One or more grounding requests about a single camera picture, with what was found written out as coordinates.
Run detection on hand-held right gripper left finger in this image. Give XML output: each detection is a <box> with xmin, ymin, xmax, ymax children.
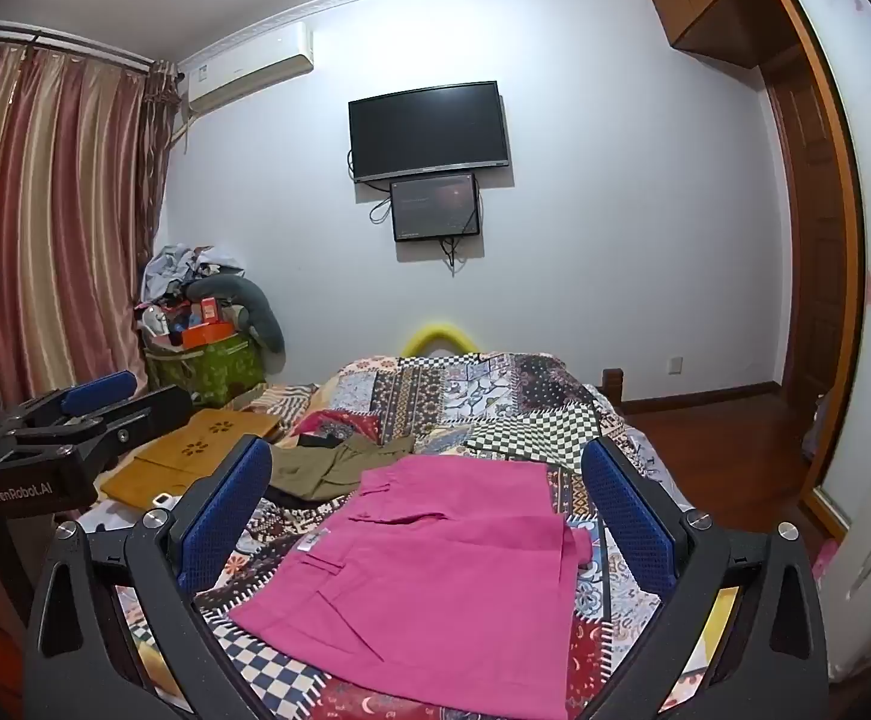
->
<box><xmin>24</xmin><ymin>436</ymin><xmax>275</xmax><ymax>720</ymax></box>

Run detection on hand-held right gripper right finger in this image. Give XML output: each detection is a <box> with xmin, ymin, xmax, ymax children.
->
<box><xmin>577</xmin><ymin>435</ymin><xmax>833</xmax><ymax>720</ymax></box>

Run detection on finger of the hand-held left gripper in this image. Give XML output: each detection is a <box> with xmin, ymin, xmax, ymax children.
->
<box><xmin>1</xmin><ymin>370</ymin><xmax>138</xmax><ymax>440</ymax></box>
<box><xmin>67</xmin><ymin>384</ymin><xmax>196</xmax><ymax>478</ymax></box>

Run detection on pink pants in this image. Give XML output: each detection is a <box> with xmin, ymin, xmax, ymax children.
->
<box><xmin>229</xmin><ymin>457</ymin><xmax>594</xmax><ymax>720</ymax></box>

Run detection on olive green pants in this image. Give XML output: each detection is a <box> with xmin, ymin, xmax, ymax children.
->
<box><xmin>268</xmin><ymin>433</ymin><xmax>417</xmax><ymax>502</ymax></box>

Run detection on mustard yellow garment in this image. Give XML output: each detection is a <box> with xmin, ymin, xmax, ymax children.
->
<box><xmin>99</xmin><ymin>409</ymin><xmax>286</xmax><ymax>509</ymax></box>

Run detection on green patterned storage box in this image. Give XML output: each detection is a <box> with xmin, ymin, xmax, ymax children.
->
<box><xmin>144</xmin><ymin>334</ymin><xmax>267</xmax><ymax>410</ymax></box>

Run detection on orange box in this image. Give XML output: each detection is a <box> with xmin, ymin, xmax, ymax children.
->
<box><xmin>180</xmin><ymin>322</ymin><xmax>235</xmax><ymax>350</ymax></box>

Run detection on striped cloth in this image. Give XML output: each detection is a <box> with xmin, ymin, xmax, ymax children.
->
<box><xmin>255</xmin><ymin>382</ymin><xmax>325</xmax><ymax>430</ymax></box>

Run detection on red patterned cloth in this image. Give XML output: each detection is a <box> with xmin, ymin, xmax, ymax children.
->
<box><xmin>296</xmin><ymin>411</ymin><xmax>378</xmax><ymax>440</ymax></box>

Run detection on patchwork printed blanket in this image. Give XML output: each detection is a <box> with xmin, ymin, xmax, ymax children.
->
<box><xmin>79</xmin><ymin>351</ymin><xmax>744</xmax><ymax>720</ymax></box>

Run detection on pile of clothes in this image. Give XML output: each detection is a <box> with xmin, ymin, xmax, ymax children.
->
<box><xmin>141</xmin><ymin>244</ymin><xmax>245</xmax><ymax>308</ymax></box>

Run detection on grey long pillow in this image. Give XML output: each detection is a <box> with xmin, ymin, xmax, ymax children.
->
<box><xmin>184</xmin><ymin>274</ymin><xmax>286</xmax><ymax>357</ymax></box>

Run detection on striped pink curtain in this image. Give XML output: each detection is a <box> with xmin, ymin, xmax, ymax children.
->
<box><xmin>0</xmin><ymin>37</ymin><xmax>181</xmax><ymax>410</ymax></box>

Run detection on grey cloth bundle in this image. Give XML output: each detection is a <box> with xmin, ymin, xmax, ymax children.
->
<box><xmin>803</xmin><ymin>390</ymin><xmax>836</xmax><ymax>460</ymax></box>

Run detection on white stickered plastic object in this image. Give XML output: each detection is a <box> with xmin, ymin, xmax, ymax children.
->
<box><xmin>810</xmin><ymin>403</ymin><xmax>871</xmax><ymax>683</ymax></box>

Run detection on brown wooden door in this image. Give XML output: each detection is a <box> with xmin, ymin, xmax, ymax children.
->
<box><xmin>764</xmin><ymin>45</ymin><xmax>857</xmax><ymax>402</ymax></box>

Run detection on white air conditioner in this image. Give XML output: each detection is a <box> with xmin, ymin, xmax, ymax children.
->
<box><xmin>184</xmin><ymin>21</ymin><xmax>316</xmax><ymax>115</ymax></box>

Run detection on yellow foam ring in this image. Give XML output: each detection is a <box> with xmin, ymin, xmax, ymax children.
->
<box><xmin>403</xmin><ymin>321</ymin><xmax>481</xmax><ymax>356</ymax></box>

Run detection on curtain rail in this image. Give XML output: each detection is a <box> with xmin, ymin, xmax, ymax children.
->
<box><xmin>0</xmin><ymin>19</ymin><xmax>160</xmax><ymax>70</ymax></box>

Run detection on small black wall monitor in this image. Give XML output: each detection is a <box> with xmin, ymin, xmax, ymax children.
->
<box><xmin>390</xmin><ymin>173</ymin><xmax>481</xmax><ymax>242</ymax></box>

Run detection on black wall television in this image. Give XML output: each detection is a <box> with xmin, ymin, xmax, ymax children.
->
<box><xmin>348</xmin><ymin>80</ymin><xmax>512</xmax><ymax>184</ymax></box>

